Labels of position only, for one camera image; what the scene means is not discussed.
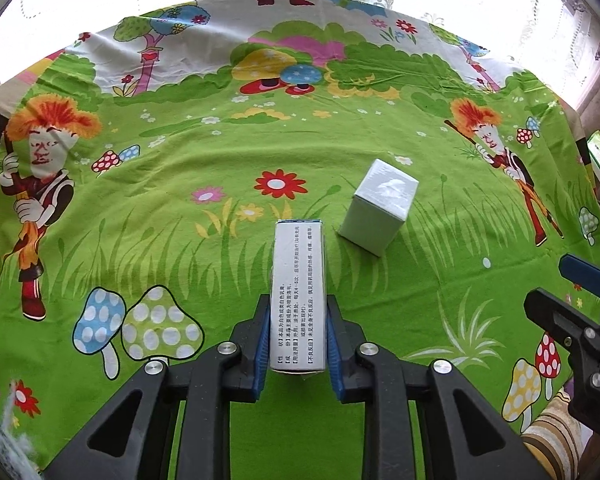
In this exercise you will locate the long white box black text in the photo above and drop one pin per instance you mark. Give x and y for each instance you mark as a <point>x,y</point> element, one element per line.
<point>297,295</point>

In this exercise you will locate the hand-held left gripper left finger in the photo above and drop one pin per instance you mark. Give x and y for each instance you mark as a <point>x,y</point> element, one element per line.
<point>262,340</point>

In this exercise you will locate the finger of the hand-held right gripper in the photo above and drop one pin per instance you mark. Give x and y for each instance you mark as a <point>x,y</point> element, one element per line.
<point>587,272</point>
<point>555,315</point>

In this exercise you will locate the white fluffy clothing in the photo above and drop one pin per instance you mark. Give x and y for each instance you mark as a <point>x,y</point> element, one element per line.
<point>10,440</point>

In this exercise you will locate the green cartoon printed cloth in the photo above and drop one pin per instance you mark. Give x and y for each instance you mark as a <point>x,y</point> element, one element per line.
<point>180,170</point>

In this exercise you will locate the striped beige towel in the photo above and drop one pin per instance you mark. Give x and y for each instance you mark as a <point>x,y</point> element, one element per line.
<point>555,440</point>

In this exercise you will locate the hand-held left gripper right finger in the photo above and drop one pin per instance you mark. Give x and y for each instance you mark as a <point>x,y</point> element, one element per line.
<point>335,350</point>

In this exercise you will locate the glossy white cube box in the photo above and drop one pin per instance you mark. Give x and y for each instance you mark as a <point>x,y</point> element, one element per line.
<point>380,205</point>

